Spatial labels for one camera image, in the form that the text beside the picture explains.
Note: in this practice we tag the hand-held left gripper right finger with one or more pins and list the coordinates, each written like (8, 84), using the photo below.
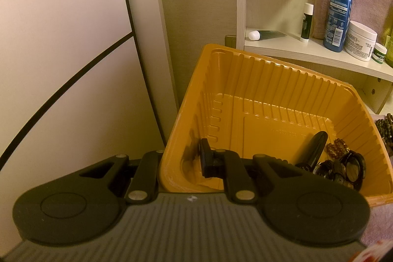
(208, 162)

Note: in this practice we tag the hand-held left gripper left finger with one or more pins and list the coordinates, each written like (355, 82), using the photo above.
(150, 166)

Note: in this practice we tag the orange ribbed plastic tray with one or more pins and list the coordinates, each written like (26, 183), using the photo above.
(261, 90)

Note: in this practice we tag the black cylindrical case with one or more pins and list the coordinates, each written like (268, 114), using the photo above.
(316, 148)

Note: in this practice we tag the dark amber bangle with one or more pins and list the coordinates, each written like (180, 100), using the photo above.
(324, 170)

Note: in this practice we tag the round black compact mirror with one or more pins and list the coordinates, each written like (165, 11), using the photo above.
(353, 170)

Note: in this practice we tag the cream wooden shelf unit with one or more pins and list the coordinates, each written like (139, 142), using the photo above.
(291, 48)

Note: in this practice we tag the small dark green tube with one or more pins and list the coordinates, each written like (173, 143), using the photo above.
(270, 34)

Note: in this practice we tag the white-capped lip balm stick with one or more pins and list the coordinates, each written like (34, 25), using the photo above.
(306, 24)

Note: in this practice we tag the pink fluffy mat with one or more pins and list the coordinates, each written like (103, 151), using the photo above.
(382, 225)

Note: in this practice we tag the blue spray bottle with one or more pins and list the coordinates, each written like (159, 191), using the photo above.
(337, 19)

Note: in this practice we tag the white cream jar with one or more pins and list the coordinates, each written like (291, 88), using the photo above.
(359, 41)

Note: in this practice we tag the small green-label jar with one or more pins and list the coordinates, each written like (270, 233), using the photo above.
(380, 54)

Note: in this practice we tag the green liquid bottle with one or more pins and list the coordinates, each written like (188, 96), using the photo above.
(390, 47)

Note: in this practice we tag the olive wall socket plate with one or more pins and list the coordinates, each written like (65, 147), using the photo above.
(230, 40)

